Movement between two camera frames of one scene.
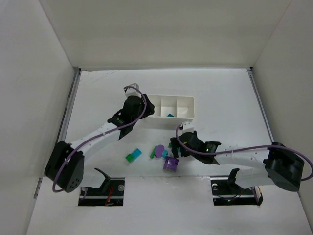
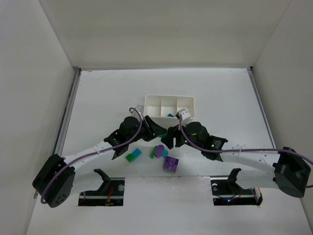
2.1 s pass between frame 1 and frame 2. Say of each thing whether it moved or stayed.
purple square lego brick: stayed
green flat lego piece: stayed
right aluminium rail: stayed
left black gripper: moved
